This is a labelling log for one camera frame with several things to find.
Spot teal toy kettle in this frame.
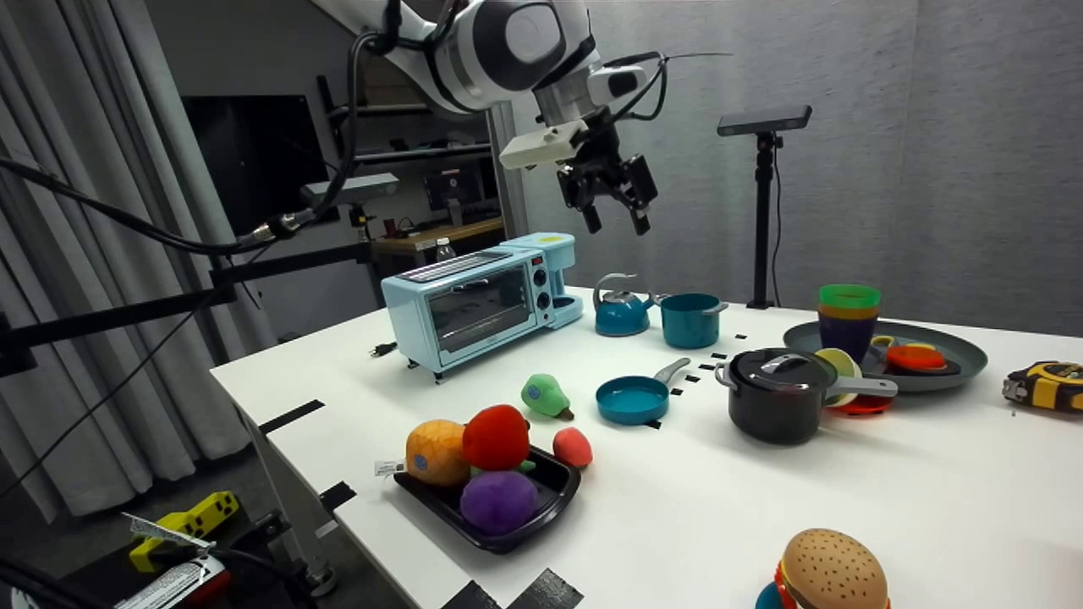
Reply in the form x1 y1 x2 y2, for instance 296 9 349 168
594 269 660 337

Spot purple plush fruit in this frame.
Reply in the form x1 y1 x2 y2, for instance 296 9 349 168
459 467 545 538

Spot yellow-green toy cup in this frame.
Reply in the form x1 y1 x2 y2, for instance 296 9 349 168
814 346 866 408

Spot teal toy frying pan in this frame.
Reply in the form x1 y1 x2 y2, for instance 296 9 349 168
594 356 695 431

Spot yellow black hand tool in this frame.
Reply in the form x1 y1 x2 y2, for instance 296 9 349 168
127 487 243 575

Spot black camera stand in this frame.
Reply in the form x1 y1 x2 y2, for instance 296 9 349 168
744 127 787 312

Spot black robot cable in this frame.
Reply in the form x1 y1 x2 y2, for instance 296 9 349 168
0 45 376 259

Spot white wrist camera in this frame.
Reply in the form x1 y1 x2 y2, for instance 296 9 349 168
498 119 591 173

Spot black pot grey handle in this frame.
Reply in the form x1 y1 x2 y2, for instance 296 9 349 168
710 349 904 447

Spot orange plush fruit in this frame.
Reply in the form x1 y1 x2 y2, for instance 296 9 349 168
402 415 475 490

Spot small red plush fruit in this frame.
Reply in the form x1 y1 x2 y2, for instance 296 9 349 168
553 423 597 472

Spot teal toy saucepan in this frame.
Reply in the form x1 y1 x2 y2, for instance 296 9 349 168
656 290 733 352

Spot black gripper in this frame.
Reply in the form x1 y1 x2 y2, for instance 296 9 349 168
559 125 660 241

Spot toy hamburger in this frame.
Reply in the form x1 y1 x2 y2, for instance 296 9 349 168
768 524 894 609

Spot black stereo camera bar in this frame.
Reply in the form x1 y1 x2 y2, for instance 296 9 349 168
713 100 815 138

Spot dark grey plate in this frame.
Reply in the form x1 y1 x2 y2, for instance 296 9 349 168
781 318 992 397

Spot light blue toy oven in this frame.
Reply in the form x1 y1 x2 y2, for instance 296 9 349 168
380 231 585 381

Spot yellow black tape measure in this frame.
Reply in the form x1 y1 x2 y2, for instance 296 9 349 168
1002 358 1083 415

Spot green plush fruit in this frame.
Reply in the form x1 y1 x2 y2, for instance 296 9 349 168
518 367 576 425

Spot grey backdrop curtain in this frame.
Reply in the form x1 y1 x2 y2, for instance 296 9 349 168
470 0 1083 337

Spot black plastic tray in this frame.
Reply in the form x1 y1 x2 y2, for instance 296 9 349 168
390 443 585 558

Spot red plush apple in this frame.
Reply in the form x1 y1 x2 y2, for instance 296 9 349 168
462 401 535 472

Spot silver red tool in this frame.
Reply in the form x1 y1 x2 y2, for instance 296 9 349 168
129 550 234 609

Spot purple plastic cup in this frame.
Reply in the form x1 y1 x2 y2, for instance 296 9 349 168
820 313 880 365

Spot grey stereo camera bar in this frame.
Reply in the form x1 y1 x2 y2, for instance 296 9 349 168
302 168 402 211

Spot black metal frame bar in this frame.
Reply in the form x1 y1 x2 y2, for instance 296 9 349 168
0 235 376 380

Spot green plastic cup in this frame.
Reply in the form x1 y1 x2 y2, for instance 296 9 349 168
815 281 883 313

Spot black tape strip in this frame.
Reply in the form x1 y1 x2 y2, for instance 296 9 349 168
504 565 591 609
319 479 360 516
439 579 504 609
254 397 328 435

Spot red plastic disc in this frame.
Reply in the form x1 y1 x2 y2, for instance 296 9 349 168
830 393 897 420

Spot dark metal shelf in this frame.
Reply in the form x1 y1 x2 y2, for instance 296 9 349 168
316 70 504 231

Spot grey pleated curtain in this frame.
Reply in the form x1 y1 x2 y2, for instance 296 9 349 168
0 0 281 529

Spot orange toy food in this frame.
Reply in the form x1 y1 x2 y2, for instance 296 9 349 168
883 343 954 375

